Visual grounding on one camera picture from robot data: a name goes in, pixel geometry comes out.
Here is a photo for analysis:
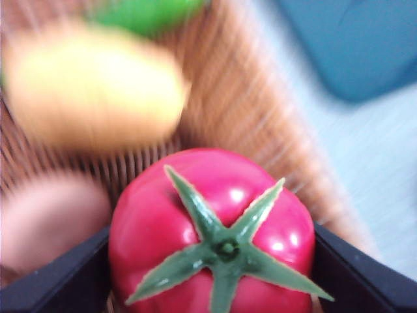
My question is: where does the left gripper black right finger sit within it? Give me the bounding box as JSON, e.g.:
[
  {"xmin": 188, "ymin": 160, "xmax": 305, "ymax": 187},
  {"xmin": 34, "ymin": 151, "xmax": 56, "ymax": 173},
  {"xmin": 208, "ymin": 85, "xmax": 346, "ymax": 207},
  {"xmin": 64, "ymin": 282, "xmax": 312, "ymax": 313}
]
[{"xmin": 311, "ymin": 224, "xmax": 417, "ymax": 313}]

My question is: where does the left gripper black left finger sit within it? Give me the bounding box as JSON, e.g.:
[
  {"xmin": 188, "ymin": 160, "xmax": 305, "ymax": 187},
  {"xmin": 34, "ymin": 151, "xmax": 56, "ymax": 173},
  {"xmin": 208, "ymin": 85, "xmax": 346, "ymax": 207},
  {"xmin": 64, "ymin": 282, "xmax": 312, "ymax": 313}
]
[{"xmin": 0, "ymin": 226, "xmax": 111, "ymax": 313}]

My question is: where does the red toy tomato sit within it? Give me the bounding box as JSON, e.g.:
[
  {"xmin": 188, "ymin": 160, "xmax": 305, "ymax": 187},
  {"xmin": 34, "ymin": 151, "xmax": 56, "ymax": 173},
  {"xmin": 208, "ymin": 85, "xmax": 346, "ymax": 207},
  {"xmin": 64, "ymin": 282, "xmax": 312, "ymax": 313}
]
[{"xmin": 108, "ymin": 147, "xmax": 335, "ymax": 313}]

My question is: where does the pale pink toy egg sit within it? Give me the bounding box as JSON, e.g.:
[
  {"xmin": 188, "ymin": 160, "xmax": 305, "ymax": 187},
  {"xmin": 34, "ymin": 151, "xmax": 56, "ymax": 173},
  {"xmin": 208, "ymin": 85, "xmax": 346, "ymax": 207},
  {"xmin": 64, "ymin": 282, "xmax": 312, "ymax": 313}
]
[{"xmin": 0, "ymin": 181, "xmax": 114, "ymax": 283}]

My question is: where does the brown wicker basket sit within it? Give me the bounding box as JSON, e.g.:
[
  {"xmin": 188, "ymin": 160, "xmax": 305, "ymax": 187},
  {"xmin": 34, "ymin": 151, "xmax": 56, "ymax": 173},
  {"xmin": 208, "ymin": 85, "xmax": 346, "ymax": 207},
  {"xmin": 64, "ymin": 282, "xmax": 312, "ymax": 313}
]
[{"xmin": 0, "ymin": 0, "xmax": 384, "ymax": 313}]

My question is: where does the dark rectangular tray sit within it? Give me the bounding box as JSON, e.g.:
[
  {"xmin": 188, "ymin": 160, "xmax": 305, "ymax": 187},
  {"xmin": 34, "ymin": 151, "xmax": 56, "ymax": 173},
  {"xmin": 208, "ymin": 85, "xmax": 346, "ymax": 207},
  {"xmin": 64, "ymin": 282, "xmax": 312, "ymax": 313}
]
[{"xmin": 276, "ymin": 0, "xmax": 417, "ymax": 104}]

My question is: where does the green toy pepper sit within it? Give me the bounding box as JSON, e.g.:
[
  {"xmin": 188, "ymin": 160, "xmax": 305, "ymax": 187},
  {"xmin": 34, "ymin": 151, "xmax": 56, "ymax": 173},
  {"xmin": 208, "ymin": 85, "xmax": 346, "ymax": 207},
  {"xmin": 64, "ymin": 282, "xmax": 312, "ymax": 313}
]
[{"xmin": 86, "ymin": 0, "xmax": 214, "ymax": 37}]

